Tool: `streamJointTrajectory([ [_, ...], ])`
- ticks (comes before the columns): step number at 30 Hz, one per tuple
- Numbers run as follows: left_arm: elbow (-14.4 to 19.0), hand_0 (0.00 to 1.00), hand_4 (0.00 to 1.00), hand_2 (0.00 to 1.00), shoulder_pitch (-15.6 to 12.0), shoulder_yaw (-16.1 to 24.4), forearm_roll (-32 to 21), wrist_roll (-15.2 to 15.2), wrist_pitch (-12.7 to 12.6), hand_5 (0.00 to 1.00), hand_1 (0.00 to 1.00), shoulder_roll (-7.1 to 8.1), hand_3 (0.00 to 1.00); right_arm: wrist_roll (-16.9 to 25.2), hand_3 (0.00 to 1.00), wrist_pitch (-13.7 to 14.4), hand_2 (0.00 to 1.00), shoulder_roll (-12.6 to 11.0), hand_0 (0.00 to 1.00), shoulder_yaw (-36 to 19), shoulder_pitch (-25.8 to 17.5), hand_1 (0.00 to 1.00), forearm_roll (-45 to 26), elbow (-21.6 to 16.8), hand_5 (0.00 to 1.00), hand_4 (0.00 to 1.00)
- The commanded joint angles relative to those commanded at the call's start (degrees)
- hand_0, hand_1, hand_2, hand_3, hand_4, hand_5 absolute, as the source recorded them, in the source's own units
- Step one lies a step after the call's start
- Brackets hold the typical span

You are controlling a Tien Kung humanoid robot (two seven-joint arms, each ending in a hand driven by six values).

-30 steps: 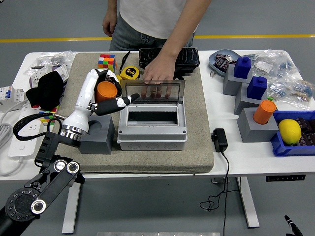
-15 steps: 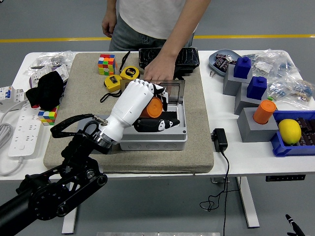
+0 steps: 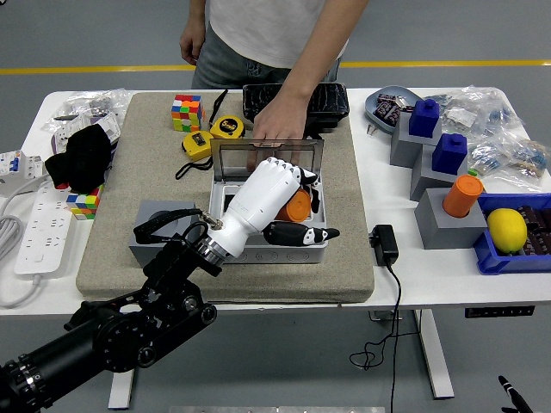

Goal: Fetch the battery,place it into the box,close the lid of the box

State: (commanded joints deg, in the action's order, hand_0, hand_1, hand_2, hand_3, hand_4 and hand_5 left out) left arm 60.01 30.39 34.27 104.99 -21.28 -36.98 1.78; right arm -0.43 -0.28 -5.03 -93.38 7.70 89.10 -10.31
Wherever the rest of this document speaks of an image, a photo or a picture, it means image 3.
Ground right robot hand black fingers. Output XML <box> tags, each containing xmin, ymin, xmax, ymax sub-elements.
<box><xmin>498</xmin><ymin>375</ymin><xmax>536</xmax><ymax>413</ymax></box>

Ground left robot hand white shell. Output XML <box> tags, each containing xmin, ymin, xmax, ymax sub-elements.
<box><xmin>209</xmin><ymin>157</ymin><xmax>341</xmax><ymax>262</ymax></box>

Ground person's left hand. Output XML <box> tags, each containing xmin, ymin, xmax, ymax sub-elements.
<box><xmin>247</xmin><ymin>92</ymin><xmax>312</xmax><ymax>169</ymax></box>

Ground person's right hand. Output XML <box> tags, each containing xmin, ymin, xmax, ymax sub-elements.
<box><xmin>179</xmin><ymin>23</ymin><xmax>208</xmax><ymax>66</ymax></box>

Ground orange cylinder battery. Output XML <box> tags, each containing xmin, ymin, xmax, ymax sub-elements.
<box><xmin>442</xmin><ymin>174</ymin><xmax>485</xmax><ymax>219</ymax></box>
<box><xmin>275</xmin><ymin>188</ymin><xmax>313</xmax><ymax>224</ymax></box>

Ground smoky transparent box lid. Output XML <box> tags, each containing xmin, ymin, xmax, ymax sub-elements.
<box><xmin>209</xmin><ymin>138</ymin><xmax>325</xmax><ymax>185</ymax></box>

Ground grey electrical enclosure box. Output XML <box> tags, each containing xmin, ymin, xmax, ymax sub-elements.
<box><xmin>205</xmin><ymin>138</ymin><xmax>330</xmax><ymax>265</ymax></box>

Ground yellow tape measure black label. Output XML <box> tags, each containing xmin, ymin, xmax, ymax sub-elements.
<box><xmin>209</xmin><ymin>114</ymin><xmax>247</xmax><ymax>142</ymax></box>

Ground black crackled plastic case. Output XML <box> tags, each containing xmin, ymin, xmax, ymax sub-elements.
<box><xmin>242</xmin><ymin>83</ymin><xmax>350</xmax><ymax>134</ymax></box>

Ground large colourful puzzle cube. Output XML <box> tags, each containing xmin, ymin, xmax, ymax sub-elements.
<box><xmin>170</xmin><ymin>94</ymin><xmax>206</xmax><ymax>133</ymax></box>

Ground person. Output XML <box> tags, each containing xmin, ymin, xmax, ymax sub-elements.
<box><xmin>179</xmin><ymin>0</ymin><xmax>371</xmax><ymax>170</ymax></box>

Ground black table control panel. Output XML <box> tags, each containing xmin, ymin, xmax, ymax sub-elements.
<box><xmin>463</xmin><ymin>305</ymin><xmax>536</xmax><ymax>319</ymax></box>

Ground grey-brown fabric mat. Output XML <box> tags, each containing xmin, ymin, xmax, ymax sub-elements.
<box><xmin>76</xmin><ymin>91</ymin><xmax>375</xmax><ymax>305</ymax></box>

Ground white table leg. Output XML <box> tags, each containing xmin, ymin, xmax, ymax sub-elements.
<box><xmin>107</xmin><ymin>369</ymin><xmax>137</xmax><ymax>410</ymax></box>
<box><xmin>412</xmin><ymin>308</ymin><xmax>455</xmax><ymax>400</ymax></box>

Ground clear plastic parts bag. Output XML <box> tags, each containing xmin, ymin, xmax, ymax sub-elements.
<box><xmin>41</xmin><ymin>107</ymin><xmax>90</xmax><ymax>135</ymax></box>
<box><xmin>467</xmin><ymin>139</ymin><xmax>510</xmax><ymax>178</ymax></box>
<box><xmin>64</xmin><ymin>88</ymin><xmax>134</xmax><ymax>118</ymax></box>
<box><xmin>503</xmin><ymin>136</ymin><xmax>551</xmax><ymax>193</ymax></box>
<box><xmin>432</xmin><ymin>85</ymin><xmax>517</xmax><ymax>137</ymax></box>

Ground grey cube holder block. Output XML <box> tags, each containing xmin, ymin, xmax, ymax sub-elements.
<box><xmin>127</xmin><ymin>199</ymin><xmax>207</xmax><ymax>270</ymax></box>
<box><xmin>409</xmin><ymin>144</ymin><xmax>469</xmax><ymax>202</ymax></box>
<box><xmin>389</xmin><ymin>110</ymin><xmax>443</xmax><ymax>169</ymax></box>
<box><xmin>414</xmin><ymin>187</ymin><xmax>490</xmax><ymax>250</ymax></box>

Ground blue-grey oval dish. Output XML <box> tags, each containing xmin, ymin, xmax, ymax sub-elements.
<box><xmin>364</xmin><ymin>85</ymin><xmax>425</xmax><ymax>137</ymax></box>

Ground blue plastic storage bin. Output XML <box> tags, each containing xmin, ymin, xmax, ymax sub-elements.
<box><xmin>472</xmin><ymin>192</ymin><xmax>551</xmax><ymax>275</ymax></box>

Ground black power adapter plug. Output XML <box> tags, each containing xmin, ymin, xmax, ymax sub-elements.
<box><xmin>368</xmin><ymin>224</ymin><xmax>399</xmax><ymax>267</ymax></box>

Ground blue square bottle block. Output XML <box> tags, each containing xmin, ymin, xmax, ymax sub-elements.
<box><xmin>407</xmin><ymin>98</ymin><xmax>441</xmax><ymax>139</ymax></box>
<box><xmin>430</xmin><ymin>133</ymin><xmax>468</xmax><ymax>176</ymax></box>

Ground black cloth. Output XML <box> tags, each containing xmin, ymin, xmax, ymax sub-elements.
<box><xmin>44</xmin><ymin>124</ymin><xmax>114</xmax><ymax>194</ymax></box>

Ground yellow lemon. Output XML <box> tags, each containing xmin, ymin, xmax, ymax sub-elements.
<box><xmin>486</xmin><ymin>207</ymin><xmax>529</xmax><ymax>254</ymax></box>

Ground small colourful puzzle cube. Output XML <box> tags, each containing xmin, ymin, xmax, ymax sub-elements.
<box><xmin>66</xmin><ymin>183</ymin><xmax>106</xmax><ymax>220</ymax></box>

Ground dark brown component pile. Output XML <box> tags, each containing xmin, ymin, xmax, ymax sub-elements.
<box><xmin>516</xmin><ymin>205</ymin><xmax>551</xmax><ymax>258</ymax></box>

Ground white circuit breaker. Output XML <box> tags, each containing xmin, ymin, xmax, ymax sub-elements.
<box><xmin>0</xmin><ymin>149</ymin><xmax>48</xmax><ymax>180</ymax></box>

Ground white power strip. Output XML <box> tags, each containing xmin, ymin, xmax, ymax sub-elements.
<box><xmin>0</xmin><ymin>180</ymin><xmax>75</xmax><ymax>309</ymax></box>

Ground yellow tape measure with strap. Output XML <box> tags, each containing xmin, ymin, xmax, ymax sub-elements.
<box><xmin>175</xmin><ymin>130</ymin><xmax>220</xmax><ymax>181</ymax></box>

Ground black adapter cord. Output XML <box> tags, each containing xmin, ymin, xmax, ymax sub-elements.
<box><xmin>348</xmin><ymin>262</ymin><xmax>422</xmax><ymax>413</ymax></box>

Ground silver under-table bracket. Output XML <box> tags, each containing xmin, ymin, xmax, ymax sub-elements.
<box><xmin>368</xmin><ymin>309</ymin><xmax>404</xmax><ymax>322</ymax></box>

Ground light grey round cable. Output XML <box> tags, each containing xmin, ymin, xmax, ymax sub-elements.
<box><xmin>0</xmin><ymin>174</ymin><xmax>51</xmax><ymax>263</ymax></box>

